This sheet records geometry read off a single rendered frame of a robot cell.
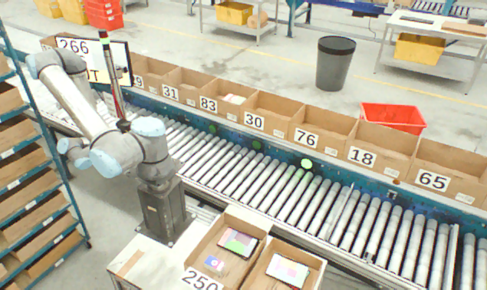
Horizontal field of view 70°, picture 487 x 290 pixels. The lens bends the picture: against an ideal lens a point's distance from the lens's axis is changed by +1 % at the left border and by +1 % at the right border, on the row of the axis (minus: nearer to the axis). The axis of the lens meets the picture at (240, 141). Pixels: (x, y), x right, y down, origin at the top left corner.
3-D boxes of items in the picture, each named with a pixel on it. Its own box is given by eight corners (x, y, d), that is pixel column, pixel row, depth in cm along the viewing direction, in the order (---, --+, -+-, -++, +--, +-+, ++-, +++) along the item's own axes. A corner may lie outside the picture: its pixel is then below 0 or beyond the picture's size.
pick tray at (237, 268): (183, 274, 174) (182, 262, 168) (224, 222, 201) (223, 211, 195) (231, 301, 163) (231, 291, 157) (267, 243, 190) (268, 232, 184)
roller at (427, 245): (411, 289, 175) (414, 284, 172) (426, 220, 210) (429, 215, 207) (422, 294, 173) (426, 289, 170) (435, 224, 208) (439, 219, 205)
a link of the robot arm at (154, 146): (175, 151, 168) (171, 121, 157) (146, 168, 158) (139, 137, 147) (156, 139, 176) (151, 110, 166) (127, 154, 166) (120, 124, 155)
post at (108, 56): (124, 162, 256) (95, 48, 203) (129, 158, 259) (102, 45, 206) (136, 167, 251) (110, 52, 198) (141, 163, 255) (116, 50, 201)
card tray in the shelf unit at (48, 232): (21, 262, 225) (15, 253, 219) (-5, 242, 237) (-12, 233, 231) (74, 220, 253) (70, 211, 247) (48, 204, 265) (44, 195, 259)
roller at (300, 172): (264, 219, 209) (264, 214, 206) (298, 171, 245) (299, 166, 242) (271, 223, 207) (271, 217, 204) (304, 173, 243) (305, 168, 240)
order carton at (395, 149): (340, 160, 227) (346, 140, 217) (353, 138, 247) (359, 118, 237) (403, 182, 211) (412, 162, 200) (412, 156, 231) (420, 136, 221)
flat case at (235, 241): (248, 259, 180) (248, 258, 179) (216, 245, 186) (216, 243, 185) (258, 240, 189) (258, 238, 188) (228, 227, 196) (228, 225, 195)
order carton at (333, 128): (286, 141, 243) (288, 121, 233) (303, 122, 263) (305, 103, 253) (340, 160, 227) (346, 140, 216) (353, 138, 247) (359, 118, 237)
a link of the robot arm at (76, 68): (73, 40, 178) (107, 146, 216) (48, 46, 171) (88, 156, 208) (83, 44, 171) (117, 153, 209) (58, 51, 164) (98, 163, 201)
